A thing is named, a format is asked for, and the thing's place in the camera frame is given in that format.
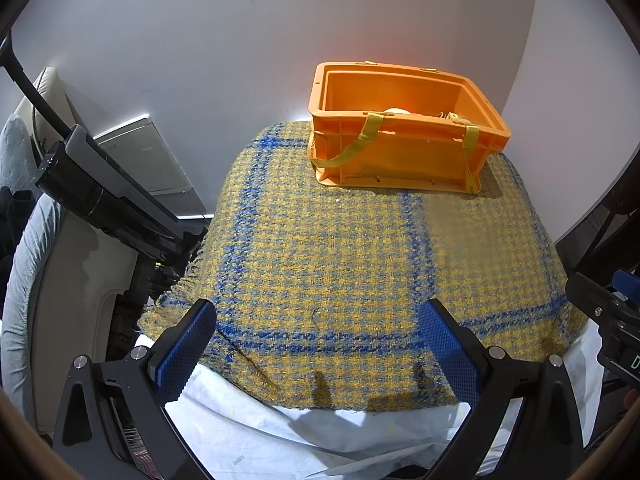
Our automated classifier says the yellow blue checked blanket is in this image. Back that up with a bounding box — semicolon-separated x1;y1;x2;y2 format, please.
137;120;588;411

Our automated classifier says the black metal chair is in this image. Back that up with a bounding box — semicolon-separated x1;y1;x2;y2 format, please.
555;155;640;281

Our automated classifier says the black stick vacuum cleaner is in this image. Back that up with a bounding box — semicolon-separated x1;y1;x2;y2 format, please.
0;35;208;273

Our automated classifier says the beige cushion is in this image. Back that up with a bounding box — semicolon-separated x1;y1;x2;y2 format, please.
12;66;101;141

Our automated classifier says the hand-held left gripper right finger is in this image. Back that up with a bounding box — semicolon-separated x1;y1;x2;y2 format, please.
417;298;586;480

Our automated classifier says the orange plastic crate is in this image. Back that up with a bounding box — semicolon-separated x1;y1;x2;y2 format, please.
307;60;512;196

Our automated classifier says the white flat panel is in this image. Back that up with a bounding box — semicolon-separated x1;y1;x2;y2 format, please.
92;114;194;196

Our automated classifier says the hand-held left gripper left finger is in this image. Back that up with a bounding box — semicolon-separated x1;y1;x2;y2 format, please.
52;298;218;480

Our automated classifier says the cream plastic panel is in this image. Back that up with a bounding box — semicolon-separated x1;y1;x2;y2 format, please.
30;200;142;431

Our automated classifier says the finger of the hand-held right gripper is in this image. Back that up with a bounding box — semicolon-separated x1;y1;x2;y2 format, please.
612;269;640;307
566;271;618;319

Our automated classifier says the grey upholstered chair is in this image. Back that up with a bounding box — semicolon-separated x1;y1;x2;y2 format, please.
0;112;66;421

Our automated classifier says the white bed sheet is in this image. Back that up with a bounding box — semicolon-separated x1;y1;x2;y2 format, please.
132;332;606;480

